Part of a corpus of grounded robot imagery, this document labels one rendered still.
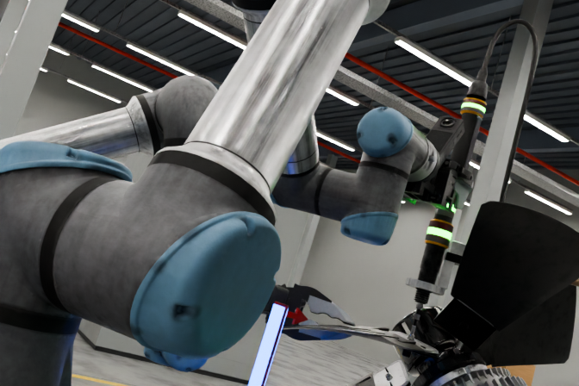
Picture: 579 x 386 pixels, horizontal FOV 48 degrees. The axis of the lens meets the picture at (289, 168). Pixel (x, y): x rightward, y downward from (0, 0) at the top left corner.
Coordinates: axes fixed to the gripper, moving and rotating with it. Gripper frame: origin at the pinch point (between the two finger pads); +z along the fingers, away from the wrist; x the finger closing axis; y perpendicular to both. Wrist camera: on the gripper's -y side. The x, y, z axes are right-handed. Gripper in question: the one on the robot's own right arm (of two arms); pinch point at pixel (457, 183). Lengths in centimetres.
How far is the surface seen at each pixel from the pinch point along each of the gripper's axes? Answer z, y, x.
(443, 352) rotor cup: 3.5, 30.3, 4.3
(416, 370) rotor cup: 4.2, 34.8, 0.1
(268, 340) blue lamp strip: -37, 35, -6
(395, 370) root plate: 6.9, 36.4, -5.0
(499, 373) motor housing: 3.5, 30.6, 14.5
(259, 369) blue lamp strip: -37, 39, -6
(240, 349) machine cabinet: 525, 117, -402
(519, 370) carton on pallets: 813, 45, -162
